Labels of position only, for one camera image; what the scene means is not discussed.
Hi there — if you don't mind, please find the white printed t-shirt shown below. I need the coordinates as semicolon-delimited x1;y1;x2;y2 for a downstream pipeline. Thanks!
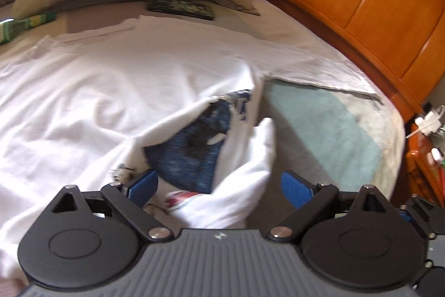
1;16;377;278

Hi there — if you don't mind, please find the wooden bedside table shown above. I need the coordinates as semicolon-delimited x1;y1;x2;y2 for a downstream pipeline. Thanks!
390;132;444;207

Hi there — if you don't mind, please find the white charger plug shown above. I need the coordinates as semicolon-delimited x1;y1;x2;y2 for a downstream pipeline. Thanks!
406;105;444;139

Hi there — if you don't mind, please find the green glass bottle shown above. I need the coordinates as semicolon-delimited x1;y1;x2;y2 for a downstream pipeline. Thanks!
0;12;57;45

